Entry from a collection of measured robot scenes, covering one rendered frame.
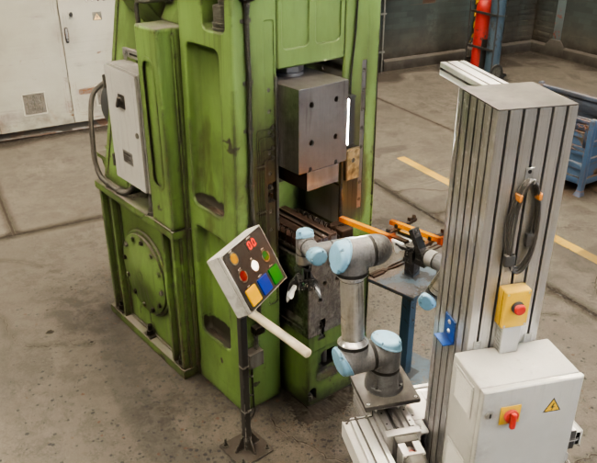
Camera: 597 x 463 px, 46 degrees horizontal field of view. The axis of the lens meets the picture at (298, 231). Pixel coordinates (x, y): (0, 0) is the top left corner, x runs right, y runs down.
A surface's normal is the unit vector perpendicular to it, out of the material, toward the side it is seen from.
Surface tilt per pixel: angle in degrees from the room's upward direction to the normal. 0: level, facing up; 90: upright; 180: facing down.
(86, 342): 0
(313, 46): 90
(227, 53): 89
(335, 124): 90
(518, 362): 0
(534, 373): 0
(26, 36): 90
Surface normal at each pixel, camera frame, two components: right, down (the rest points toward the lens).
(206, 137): -0.77, 0.27
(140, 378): 0.00, -0.89
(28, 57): 0.51, 0.38
